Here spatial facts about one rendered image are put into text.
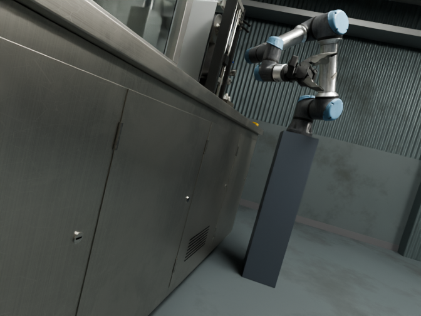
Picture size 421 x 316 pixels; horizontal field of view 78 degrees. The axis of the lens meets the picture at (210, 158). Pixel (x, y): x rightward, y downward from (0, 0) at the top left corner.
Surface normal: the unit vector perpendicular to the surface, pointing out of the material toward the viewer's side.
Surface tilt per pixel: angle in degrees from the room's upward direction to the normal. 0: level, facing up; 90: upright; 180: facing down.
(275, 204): 90
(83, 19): 90
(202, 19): 90
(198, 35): 90
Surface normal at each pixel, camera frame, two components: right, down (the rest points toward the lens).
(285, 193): -0.17, 0.04
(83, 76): 0.91, 0.27
